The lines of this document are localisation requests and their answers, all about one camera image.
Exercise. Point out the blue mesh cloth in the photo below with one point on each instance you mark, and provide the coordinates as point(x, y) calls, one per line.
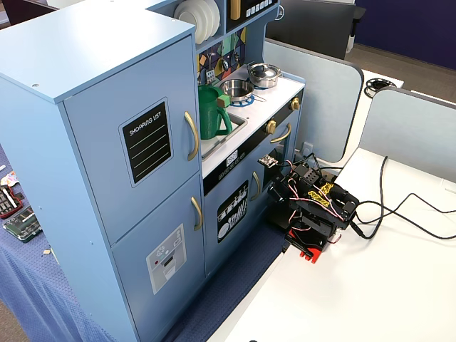
point(32, 285)

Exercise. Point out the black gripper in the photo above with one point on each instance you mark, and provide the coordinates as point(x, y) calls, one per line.
point(300, 238)

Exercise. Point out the small wrist camera board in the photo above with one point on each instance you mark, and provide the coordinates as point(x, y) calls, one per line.
point(268, 161)

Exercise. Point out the black filament spool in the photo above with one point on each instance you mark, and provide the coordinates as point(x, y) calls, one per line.
point(377, 85)

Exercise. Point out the black microwave panel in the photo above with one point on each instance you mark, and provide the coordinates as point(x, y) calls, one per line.
point(256, 12)

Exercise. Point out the white plate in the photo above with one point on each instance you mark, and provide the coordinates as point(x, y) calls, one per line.
point(207, 18)
point(217, 16)
point(185, 18)

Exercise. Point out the gold stove knob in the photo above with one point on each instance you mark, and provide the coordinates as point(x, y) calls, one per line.
point(295, 104)
point(271, 127)

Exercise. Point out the blue toy kitchen cabinet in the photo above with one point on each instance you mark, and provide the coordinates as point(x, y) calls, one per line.
point(42, 142)

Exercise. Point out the red black tool kit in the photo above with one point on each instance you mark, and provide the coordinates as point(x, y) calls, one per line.
point(8, 201)

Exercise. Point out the small metal grater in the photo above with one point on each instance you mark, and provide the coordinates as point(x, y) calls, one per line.
point(210, 76)

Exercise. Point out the blue stove burner grate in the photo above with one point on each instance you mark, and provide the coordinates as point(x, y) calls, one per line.
point(246, 103)

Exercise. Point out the blue ice dispenser cabinet door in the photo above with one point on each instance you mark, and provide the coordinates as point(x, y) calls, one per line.
point(135, 285)

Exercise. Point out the green screwdriver bit case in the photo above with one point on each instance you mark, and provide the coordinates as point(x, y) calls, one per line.
point(23, 224)

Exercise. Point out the red robot base clamp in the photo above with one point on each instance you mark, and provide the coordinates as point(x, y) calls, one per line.
point(309, 251)

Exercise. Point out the green plastic pitcher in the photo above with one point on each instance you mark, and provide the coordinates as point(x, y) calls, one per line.
point(208, 114)

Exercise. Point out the blue shopping list cabinet door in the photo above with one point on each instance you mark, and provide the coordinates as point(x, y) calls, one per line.
point(107, 149)

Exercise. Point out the colourful sticker sheet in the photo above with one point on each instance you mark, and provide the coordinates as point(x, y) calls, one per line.
point(8, 178)

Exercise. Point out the hanging metal ladle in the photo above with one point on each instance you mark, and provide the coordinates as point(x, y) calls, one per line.
point(225, 64)

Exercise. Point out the white wall outlet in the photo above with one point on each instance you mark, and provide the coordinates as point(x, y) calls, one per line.
point(306, 149)

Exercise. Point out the dark wooden desk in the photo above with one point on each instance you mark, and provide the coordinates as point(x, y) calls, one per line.
point(25, 9)

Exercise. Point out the steel pot with lid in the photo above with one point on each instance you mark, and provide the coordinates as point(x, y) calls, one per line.
point(263, 73)

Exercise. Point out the hanging metal utensil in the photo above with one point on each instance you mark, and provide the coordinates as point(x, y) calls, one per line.
point(236, 58)

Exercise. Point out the grey toy sink basin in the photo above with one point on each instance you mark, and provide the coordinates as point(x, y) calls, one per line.
point(239, 123)

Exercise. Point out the open steel pot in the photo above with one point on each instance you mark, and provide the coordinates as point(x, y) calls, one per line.
point(237, 88)

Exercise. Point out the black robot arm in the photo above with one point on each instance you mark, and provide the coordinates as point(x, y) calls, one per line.
point(320, 213)

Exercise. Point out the grey desk divider panel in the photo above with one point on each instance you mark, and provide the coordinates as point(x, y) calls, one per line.
point(406, 132)
point(320, 107)

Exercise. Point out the green tan toy block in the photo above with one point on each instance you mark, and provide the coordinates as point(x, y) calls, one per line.
point(224, 100)

